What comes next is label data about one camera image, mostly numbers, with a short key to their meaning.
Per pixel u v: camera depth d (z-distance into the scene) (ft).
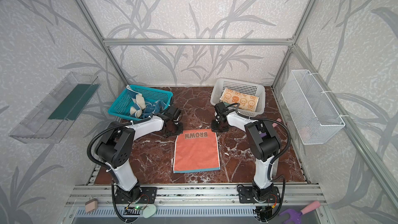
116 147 1.58
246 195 2.38
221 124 2.45
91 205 2.28
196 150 2.91
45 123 2.07
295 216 2.25
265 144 1.65
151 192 2.47
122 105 3.30
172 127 2.61
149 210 2.26
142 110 3.27
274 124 1.62
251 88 3.66
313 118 2.02
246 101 3.53
